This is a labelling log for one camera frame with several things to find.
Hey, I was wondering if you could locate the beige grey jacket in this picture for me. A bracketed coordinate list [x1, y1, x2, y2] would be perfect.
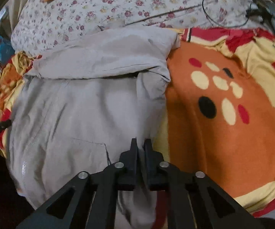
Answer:
[6, 26, 181, 229]

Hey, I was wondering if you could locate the blue plastic bag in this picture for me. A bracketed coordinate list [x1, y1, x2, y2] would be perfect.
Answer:
[0, 35, 15, 65]

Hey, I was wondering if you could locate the orange red yellow blanket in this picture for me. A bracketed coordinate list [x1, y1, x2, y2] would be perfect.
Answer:
[0, 27, 275, 217]

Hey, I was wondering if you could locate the floral white quilt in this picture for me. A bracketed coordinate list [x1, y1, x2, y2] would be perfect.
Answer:
[11, 0, 259, 55]

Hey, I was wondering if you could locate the black cable loop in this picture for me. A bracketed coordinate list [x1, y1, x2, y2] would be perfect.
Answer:
[125, 0, 275, 28]

